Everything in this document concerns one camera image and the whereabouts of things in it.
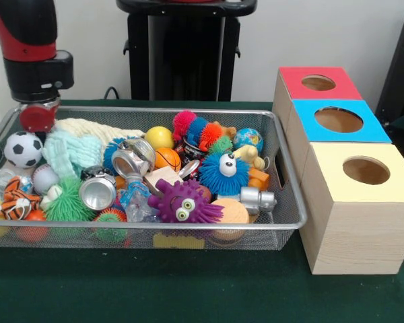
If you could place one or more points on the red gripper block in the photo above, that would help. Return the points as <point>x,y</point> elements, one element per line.
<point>38,116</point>

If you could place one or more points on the mint green knit cloth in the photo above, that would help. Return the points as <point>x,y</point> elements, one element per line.
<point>71,151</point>

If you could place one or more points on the cream knit cloth roll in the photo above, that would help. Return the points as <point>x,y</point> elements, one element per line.
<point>97,128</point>

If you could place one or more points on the purple spiky ball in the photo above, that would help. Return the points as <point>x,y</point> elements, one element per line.
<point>185,202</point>

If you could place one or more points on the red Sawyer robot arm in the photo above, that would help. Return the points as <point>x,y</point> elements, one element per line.
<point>27,40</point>

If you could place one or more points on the clear mesh bin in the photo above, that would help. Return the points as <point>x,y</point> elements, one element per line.
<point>291,202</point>

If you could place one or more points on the wooden three-hole box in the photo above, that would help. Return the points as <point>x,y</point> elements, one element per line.
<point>357,229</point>

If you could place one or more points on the black and white soccer ball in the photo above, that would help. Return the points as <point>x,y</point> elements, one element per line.
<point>23,149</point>

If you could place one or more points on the orange tiger plush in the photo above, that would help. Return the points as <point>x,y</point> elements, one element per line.
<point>13,200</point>

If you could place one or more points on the yellow ball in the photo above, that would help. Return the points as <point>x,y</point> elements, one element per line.
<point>159,137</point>

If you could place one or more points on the yellow cheese wedge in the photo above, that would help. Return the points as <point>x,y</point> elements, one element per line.
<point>178,241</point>

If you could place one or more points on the blue fuzzy monster toy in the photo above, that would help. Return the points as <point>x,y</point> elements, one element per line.
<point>223,173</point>

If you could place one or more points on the dark green tablecloth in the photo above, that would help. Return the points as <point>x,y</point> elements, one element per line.
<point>188,289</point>

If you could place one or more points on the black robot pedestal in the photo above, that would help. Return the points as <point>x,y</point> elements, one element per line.
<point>188,54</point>

